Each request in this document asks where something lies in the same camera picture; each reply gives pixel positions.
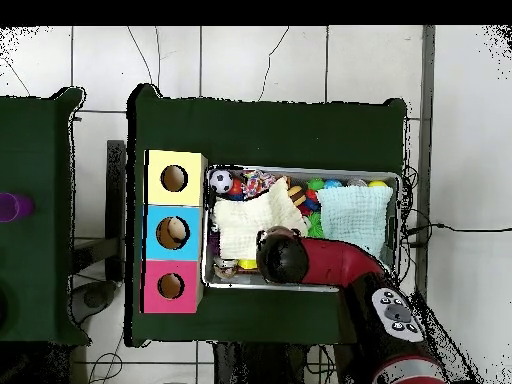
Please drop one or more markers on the wooden box with three holes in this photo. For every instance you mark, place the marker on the wooden box with three holes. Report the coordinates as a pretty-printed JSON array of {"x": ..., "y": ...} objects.
[{"x": 156, "y": 240}]

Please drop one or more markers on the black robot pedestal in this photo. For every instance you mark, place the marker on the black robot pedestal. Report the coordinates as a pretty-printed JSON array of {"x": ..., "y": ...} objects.
[{"x": 264, "y": 368}]

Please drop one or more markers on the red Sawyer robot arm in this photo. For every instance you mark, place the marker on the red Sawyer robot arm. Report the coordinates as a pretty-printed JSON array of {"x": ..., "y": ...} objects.
[{"x": 344, "y": 260}]

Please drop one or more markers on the yellow block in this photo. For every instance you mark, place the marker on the yellow block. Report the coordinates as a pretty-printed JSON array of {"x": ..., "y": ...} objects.
[{"x": 248, "y": 264}]

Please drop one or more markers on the mint green cloth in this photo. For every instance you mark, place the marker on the mint green cloth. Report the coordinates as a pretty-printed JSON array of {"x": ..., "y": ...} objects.
[{"x": 352, "y": 216}]

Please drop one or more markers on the blue globe ball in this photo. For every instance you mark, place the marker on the blue globe ball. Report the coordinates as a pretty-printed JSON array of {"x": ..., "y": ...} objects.
[{"x": 333, "y": 184}]

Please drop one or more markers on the black stand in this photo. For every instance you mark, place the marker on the black stand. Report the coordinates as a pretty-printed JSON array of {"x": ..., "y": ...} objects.
[{"x": 117, "y": 208}]

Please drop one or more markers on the toy burger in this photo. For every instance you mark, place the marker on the toy burger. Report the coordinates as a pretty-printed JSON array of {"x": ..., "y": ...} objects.
[{"x": 298, "y": 195}]

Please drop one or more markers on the black and white soccer ball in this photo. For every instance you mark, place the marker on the black and white soccer ball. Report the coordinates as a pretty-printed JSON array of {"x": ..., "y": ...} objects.
[{"x": 222, "y": 182}]

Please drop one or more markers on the dark green table cloth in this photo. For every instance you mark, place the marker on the dark green table cloth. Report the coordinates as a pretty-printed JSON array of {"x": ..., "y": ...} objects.
[
  {"x": 264, "y": 128},
  {"x": 40, "y": 144}
]

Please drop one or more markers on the colourful dotted packet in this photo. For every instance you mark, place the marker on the colourful dotted packet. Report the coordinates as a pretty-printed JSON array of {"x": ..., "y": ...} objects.
[{"x": 258, "y": 184}]

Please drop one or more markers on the cream yellow cloth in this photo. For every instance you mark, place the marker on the cream yellow cloth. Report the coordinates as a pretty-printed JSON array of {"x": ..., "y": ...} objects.
[{"x": 240, "y": 220}]

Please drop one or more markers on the purple cup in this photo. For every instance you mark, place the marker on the purple cup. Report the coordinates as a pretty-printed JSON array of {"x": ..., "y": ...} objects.
[{"x": 14, "y": 206}]

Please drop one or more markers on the clear shallow bin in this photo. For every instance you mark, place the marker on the clear shallow bin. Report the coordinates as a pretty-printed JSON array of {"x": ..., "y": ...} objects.
[{"x": 232, "y": 280}]

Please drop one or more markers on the yellow ball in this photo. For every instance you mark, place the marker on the yellow ball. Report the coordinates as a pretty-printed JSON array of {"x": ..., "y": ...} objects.
[{"x": 378, "y": 184}]

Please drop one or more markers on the green spiky ball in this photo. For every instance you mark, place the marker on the green spiky ball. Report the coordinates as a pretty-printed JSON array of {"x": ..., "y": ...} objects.
[{"x": 315, "y": 226}]

